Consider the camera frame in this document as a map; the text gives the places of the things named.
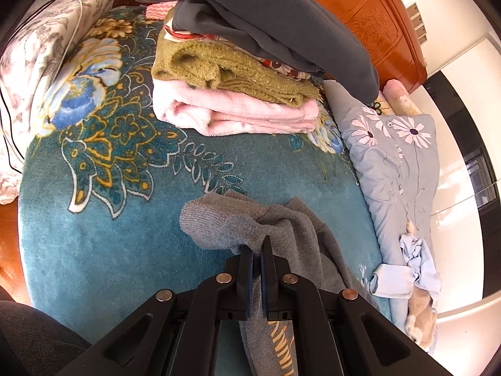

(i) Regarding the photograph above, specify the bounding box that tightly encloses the teal floral blanket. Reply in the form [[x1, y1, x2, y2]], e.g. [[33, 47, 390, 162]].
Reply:
[[18, 6, 392, 322]]

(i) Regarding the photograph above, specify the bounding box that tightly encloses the pink zigzag cloth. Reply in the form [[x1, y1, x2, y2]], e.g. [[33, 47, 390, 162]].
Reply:
[[146, 2, 179, 20]]

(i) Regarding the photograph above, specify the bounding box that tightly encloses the white cable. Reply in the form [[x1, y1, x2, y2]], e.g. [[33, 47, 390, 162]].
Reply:
[[50, 0, 87, 87]]

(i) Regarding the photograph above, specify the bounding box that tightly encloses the light blue cloth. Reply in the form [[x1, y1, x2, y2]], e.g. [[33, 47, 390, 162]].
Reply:
[[369, 233, 442, 297]]

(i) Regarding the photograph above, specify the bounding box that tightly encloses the black cable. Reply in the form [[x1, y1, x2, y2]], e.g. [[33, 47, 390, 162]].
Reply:
[[0, 0, 95, 175]]

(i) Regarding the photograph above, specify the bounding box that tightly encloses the red patterned garment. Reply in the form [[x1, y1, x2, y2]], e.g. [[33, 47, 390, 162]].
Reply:
[[163, 8, 310, 83]]

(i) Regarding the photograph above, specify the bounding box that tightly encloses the wooden headboard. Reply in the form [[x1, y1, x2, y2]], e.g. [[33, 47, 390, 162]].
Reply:
[[274, 0, 428, 94]]

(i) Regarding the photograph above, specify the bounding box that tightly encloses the pink floral pillow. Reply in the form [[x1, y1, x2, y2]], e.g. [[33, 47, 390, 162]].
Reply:
[[376, 79, 422, 117]]

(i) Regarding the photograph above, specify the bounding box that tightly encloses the grey floral quilt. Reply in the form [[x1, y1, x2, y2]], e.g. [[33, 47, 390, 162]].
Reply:
[[323, 80, 442, 352]]

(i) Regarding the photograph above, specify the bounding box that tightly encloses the white grey floral pillow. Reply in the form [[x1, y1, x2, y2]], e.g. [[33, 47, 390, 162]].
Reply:
[[0, 0, 115, 205]]

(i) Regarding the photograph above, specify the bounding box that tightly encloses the dark grey fleece garment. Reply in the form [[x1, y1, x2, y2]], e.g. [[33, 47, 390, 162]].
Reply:
[[87, 0, 380, 106]]

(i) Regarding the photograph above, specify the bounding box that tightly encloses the pink fleece garment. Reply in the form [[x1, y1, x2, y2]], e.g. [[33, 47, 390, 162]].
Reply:
[[152, 77, 320, 137]]

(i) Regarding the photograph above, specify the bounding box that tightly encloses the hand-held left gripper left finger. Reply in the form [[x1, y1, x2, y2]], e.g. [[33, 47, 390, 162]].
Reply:
[[56, 245, 254, 376]]

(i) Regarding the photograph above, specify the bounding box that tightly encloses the olive green knit sweater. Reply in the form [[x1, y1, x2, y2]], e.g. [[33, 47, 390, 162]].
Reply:
[[151, 40, 321, 109]]

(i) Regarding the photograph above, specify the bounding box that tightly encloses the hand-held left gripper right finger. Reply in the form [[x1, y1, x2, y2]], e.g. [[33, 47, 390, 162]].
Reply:
[[261, 238, 455, 376]]

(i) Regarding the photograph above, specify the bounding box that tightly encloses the grey sweater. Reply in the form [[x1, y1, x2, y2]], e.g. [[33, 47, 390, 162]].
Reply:
[[179, 192, 381, 376]]

